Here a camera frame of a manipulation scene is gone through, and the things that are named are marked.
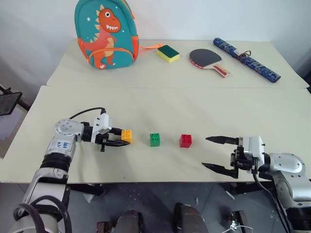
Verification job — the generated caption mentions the blue patterned long roll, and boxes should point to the blue patterned long roll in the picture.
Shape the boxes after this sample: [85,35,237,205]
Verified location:
[212,37,282,83]

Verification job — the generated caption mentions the yellow and green sponge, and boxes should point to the yellow and green sponge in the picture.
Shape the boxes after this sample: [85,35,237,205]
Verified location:
[156,44,181,65]

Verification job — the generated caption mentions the dark rounded shape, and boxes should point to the dark rounded shape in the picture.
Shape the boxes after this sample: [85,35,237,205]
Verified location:
[173,202,209,233]
[116,209,144,233]

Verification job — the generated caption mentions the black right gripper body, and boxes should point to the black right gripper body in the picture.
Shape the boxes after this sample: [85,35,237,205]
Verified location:
[229,145,259,174]

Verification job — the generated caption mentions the black table frame bar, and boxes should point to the black table frame bar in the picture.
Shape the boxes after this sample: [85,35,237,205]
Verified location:
[66,183,108,197]

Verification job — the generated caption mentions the black table tennis paddle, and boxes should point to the black table tennis paddle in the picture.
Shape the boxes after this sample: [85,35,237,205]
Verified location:
[188,49,231,79]

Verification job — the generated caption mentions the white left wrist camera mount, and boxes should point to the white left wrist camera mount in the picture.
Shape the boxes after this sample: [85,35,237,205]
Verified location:
[93,113,113,142]

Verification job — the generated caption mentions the green toy brick cube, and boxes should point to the green toy brick cube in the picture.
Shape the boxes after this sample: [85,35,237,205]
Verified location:
[149,132,161,148]

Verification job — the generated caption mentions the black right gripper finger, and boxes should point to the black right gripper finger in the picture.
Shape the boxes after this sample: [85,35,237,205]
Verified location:
[201,162,239,180]
[205,135,241,146]

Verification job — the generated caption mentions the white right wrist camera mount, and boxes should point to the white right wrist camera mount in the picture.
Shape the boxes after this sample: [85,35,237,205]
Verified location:
[239,135,266,167]

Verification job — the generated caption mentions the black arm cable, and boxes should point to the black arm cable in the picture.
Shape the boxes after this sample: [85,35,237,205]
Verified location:
[69,107,108,120]
[252,169,293,233]

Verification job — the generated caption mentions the thick black cable loop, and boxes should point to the thick black cable loop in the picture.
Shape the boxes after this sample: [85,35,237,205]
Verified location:
[13,195,73,233]

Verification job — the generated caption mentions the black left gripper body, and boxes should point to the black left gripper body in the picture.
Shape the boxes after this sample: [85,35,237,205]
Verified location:
[95,128,116,152]

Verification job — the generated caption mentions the teal dinosaur backpack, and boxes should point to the teal dinosaur backpack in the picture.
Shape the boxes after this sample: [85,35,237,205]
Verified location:
[74,0,164,71]

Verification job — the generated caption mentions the red toy brick cube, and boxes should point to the red toy brick cube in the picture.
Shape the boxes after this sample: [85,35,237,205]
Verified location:
[179,134,193,148]

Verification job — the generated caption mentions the small dark brown block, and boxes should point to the small dark brown block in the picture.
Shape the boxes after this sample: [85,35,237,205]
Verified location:
[230,210,249,233]
[96,221,115,233]

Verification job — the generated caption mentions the black screen on stand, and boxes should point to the black screen on stand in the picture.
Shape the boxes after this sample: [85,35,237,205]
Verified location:
[0,84,31,117]

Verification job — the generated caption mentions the yellow toy brick cube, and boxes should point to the yellow toy brick cube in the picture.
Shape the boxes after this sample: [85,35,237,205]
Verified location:
[121,130,134,145]

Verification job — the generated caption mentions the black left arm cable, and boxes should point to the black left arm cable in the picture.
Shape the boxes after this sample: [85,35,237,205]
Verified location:
[69,107,108,120]

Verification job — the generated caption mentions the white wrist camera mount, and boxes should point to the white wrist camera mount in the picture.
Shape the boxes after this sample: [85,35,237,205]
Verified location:
[239,135,266,167]
[93,113,113,142]

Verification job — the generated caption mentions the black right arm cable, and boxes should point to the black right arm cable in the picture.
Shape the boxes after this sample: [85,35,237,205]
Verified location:
[252,169,293,233]

